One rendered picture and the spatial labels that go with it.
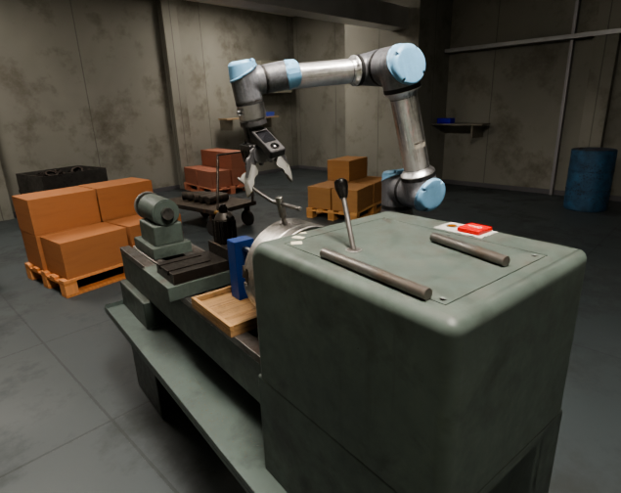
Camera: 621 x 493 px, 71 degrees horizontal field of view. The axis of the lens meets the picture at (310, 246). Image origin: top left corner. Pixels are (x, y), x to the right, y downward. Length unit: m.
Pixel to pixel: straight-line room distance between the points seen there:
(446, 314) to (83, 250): 3.95
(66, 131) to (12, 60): 1.23
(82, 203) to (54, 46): 4.33
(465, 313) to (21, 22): 8.33
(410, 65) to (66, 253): 3.55
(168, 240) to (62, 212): 2.57
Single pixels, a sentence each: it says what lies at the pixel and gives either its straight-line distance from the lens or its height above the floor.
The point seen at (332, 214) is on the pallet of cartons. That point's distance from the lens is 6.13.
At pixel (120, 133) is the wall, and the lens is 8.96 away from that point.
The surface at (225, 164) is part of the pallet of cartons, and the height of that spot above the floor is 0.53.
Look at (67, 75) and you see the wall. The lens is 8.72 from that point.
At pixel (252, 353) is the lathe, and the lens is 1.37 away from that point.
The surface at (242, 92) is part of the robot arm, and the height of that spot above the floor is 1.60.
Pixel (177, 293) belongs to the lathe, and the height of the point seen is 0.89.
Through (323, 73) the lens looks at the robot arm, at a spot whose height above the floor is 1.65.
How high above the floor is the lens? 1.57
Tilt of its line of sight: 18 degrees down
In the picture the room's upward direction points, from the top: 2 degrees counter-clockwise
